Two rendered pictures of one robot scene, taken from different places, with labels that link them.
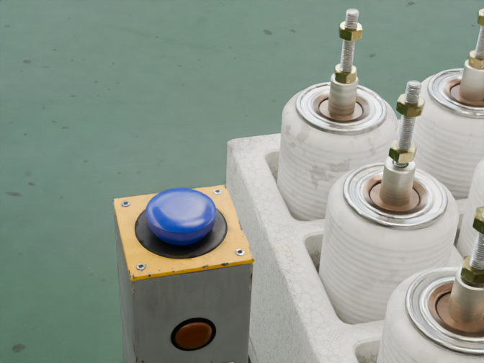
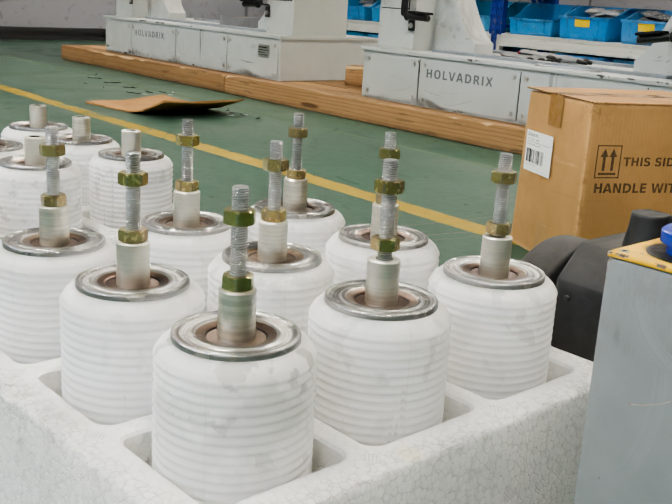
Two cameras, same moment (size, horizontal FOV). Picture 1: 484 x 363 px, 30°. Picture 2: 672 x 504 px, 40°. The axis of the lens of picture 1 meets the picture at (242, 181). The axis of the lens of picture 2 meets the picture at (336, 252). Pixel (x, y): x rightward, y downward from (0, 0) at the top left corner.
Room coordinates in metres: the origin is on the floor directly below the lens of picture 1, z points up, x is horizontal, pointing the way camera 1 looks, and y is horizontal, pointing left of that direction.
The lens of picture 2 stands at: (0.81, 0.39, 0.45)
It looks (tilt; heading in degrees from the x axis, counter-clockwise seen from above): 16 degrees down; 243
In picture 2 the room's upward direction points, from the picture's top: 3 degrees clockwise
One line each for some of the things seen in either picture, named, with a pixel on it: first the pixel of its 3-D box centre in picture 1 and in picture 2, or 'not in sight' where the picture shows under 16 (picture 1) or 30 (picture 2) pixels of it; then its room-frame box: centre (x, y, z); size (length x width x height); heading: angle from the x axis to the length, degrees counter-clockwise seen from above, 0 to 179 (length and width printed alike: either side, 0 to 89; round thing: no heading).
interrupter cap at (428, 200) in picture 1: (395, 195); (381, 300); (0.52, -0.11, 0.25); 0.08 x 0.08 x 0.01
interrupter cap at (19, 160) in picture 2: not in sight; (35, 163); (0.66, -0.63, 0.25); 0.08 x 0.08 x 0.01
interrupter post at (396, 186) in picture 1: (397, 181); (382, 282); (0.52, -0.11, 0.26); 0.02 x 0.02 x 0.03
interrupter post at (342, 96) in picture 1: (342, 95); (236, 314); (0.63, -0.08, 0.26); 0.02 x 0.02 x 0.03
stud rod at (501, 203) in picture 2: (482, 247); (501, 204); (0.40, -0.14, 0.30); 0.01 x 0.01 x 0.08
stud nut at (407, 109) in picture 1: (410, 104); (389, 185); (0.52, -0.11, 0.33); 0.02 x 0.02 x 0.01; 69
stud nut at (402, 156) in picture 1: (402, 150); (385, 242); (0.52, -0.11, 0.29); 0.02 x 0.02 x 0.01; 69
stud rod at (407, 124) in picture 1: (406, 130); (387, 216); (0.52, -0.11, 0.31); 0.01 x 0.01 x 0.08
